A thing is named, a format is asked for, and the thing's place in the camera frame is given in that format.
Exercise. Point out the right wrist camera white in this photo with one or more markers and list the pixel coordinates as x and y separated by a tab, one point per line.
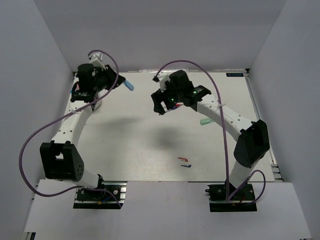
161	78

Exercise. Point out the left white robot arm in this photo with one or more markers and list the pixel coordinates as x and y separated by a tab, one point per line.
60	158

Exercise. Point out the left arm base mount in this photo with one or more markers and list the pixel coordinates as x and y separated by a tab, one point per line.
101	200

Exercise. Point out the white round organizer container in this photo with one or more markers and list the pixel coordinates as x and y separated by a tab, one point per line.
96	106

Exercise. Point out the blue label sticker right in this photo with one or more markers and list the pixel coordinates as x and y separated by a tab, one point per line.
234	74

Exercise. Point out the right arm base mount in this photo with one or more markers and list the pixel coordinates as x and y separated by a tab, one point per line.
240	202

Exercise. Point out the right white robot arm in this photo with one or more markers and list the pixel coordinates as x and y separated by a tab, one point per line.
251	137

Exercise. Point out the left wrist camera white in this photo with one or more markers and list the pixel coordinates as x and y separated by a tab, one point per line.
96	60

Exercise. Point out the blue translucent cap case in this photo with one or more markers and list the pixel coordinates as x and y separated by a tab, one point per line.
129	85

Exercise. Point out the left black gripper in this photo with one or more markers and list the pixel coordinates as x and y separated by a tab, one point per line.
109	73

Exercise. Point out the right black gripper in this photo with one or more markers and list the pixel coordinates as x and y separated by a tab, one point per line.
159	97

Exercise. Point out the green eraser case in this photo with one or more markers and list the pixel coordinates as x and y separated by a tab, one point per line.
206	121

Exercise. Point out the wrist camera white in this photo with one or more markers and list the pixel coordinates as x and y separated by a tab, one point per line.
161	78
96	60

